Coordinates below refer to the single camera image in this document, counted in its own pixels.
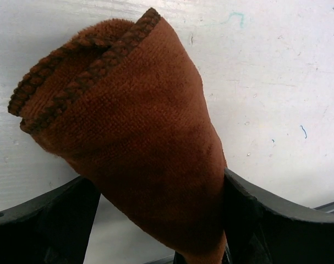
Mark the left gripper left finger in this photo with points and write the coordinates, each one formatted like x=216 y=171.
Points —
x=52 y=228

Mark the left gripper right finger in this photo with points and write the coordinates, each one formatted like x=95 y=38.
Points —
x=262 y=227

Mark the brown towel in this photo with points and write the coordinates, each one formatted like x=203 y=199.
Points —
x=124 y=105

